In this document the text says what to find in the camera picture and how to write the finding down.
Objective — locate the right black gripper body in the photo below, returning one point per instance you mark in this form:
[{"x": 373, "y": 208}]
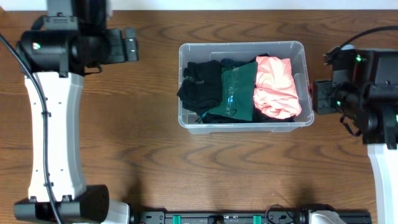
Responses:
[{"x": 328, "y": 98}]

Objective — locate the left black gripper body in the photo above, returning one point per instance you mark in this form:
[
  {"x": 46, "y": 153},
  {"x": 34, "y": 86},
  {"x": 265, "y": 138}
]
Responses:
[{"x": 101, "y": 50}]

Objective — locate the pink salmon garment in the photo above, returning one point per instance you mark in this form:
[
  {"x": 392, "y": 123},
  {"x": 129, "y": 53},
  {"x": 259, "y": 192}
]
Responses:
[{"x": 275, "y": 93}]

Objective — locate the dark green cloth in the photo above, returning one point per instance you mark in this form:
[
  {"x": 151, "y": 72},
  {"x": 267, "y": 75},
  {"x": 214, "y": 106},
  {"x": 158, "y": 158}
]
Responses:
[{"x": 237, "y": 103}]

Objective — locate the clear plastic storage bin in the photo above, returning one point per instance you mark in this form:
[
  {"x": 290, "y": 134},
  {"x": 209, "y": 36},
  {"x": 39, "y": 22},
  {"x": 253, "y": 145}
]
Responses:
[{"x": 245, "y": 51}]

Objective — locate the black garment with band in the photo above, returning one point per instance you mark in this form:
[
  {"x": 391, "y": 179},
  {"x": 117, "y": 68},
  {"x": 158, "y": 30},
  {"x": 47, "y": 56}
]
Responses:
[{"x": 228, "y": 64}]

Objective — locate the black cloth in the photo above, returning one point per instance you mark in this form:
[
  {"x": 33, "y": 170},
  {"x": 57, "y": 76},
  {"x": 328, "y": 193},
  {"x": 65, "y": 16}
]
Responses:
[{"x": 201, "y": 89}]

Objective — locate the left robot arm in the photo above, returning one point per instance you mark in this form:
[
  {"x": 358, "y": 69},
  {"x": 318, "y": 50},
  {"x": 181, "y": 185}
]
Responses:
[{"x": 54, "y": 62}]

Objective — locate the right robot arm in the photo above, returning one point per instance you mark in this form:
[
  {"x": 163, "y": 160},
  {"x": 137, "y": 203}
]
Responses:
[{"x": 375, "y": 121}]

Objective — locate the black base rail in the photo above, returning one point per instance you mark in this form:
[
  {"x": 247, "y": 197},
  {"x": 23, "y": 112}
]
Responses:
[{"x": 307, "y": 214}]

